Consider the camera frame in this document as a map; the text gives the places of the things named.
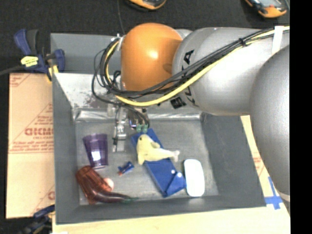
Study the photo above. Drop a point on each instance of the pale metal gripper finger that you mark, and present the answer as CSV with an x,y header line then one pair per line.
x,y
114,144
121,140

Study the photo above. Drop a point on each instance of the purple plastic cup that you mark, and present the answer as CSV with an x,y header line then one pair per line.
x,y
96,150

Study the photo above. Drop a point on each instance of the small blue tool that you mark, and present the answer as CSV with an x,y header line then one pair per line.
x,y
125,168

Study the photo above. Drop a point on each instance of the pale yellow toy seal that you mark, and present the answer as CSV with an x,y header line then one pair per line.
x,y
148,151

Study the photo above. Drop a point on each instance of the pink ball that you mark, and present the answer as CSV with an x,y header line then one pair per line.
x,y
109,183

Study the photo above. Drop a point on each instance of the red-brown ribbed plastic piece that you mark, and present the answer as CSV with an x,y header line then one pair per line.
x,y
91,181

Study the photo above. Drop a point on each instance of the blue flat box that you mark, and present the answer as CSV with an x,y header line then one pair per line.
x,y
163,174

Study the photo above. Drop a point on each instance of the white oval computer mouse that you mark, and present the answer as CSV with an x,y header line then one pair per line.
x,y
194,178

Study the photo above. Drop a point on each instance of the brown cardboard board, red print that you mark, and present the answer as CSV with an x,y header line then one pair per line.
x,y
29,155

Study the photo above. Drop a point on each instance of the grey metal bin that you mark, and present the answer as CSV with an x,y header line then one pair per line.
x,y
219,142

